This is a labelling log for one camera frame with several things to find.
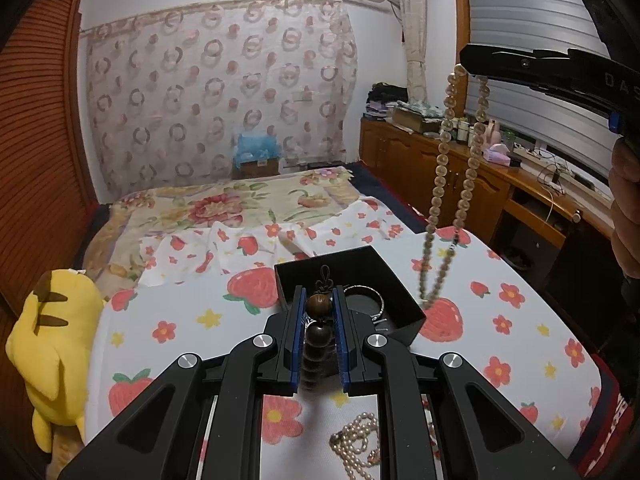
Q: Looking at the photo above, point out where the cardboard box blue bag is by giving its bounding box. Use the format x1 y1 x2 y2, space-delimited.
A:
232 133 281 179

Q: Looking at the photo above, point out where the tied beige side curtain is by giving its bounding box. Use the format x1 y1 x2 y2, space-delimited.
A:
400 0 427 103

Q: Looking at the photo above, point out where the yellow plush toy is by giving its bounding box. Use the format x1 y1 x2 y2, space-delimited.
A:
6 269 104 453

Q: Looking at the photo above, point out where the silver rhinestone bangle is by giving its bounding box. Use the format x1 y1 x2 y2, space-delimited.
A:
343 285 387 325

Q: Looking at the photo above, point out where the large bead long necklace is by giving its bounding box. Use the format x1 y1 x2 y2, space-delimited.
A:
416 63 493 311

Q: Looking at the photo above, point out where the folded clothes stack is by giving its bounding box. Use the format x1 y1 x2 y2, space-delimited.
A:
363 82 408 122

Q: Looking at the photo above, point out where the right hand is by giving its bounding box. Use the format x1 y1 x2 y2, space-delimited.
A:
608 138 640 280

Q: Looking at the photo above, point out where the circle pattern sheer curtain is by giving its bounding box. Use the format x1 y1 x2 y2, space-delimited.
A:
86 0 358 197

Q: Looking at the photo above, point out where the white pearl necklace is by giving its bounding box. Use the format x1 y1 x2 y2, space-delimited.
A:
328 410 384 480

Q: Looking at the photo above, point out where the floral bed quilt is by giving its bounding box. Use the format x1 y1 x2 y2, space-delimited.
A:
82 166 359 299

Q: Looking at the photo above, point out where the wooden sideboard cabinet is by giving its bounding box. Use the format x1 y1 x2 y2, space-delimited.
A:
359 118 616 286

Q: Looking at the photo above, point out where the strawberry flower white cloth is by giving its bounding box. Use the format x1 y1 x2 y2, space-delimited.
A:
86 197 602 479

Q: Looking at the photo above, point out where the brown louvered wardrobe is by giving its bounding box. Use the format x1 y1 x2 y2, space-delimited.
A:
1 0 98 314

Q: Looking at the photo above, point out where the black open jewelry box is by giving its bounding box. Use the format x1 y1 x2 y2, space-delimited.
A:
274 246 425 346

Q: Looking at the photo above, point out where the grey window blind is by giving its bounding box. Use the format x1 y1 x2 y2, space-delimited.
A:
459 0 616 178

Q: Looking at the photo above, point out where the dark wooden bead bracelet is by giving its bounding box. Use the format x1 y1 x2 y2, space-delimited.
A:
299 263 339 396

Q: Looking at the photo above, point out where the pink rabbit figure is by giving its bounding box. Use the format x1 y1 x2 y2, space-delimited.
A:
483 119 502 148

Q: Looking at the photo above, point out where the pink tissue box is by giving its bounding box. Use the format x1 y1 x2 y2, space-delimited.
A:
483 143 511 167

